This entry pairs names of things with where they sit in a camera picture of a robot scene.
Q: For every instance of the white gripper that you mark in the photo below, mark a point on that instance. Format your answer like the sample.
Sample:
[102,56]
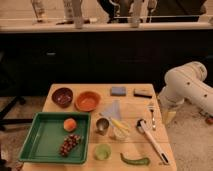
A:
[168,111]

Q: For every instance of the orange apple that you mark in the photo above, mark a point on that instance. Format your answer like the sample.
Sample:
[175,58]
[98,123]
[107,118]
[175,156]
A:
[70,125]

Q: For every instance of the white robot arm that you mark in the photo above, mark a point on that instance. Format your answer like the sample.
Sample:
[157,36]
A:
[185,82]

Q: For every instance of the black eraser block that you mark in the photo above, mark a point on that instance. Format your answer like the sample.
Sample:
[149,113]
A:
[142,93]

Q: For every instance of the blue sponge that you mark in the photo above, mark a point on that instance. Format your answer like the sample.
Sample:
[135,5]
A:
[118,91]

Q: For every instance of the light blue cloth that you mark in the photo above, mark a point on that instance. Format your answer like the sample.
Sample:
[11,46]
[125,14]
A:
[112,110]

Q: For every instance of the green chili pepper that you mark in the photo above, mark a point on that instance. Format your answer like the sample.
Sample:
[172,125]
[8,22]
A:
[138,162]

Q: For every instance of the small metal cup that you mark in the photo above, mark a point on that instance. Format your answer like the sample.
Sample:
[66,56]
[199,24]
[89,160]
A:
[102,125]

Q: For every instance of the green plastic cup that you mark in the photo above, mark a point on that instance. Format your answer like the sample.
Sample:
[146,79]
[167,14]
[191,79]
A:
[102,152]

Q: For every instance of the orange bowl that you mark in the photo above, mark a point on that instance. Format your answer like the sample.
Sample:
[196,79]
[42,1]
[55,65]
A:
[87,101]

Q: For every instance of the bunch of red grapes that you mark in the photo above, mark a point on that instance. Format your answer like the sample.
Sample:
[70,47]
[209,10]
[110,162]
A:
[68,144]

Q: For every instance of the dark brown bowl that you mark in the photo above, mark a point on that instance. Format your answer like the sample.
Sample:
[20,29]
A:
[62,97]

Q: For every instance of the green plastic tray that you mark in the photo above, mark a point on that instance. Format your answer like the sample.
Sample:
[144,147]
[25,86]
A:
[47,134]

